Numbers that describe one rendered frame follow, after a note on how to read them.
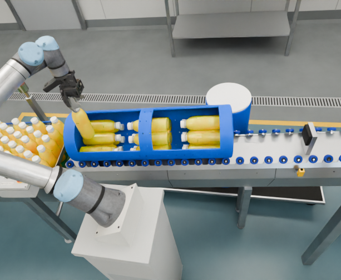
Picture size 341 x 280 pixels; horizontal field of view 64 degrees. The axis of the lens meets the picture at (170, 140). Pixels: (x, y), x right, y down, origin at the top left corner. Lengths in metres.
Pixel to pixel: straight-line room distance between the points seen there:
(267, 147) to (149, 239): 0.87
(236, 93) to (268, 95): 1.62
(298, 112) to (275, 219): 1.28
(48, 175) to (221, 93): 1.14
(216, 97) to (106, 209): 1.03
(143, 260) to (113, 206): 0.24
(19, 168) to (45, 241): 1.63
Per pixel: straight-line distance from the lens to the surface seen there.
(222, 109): 1.41
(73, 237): 2.24
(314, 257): 2.25
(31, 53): 1.04
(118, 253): 1.17
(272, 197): 2.39
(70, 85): 1.29
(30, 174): 1.15
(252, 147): 1.65
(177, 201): 2.50
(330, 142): 1.78
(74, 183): 1.03
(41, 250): 2.71
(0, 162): 1.15
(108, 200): 1.07
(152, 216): 1.19
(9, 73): 1.04
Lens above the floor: 2.22
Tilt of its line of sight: 50 degrees down
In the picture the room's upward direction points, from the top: 11 degrees counter-clockwise
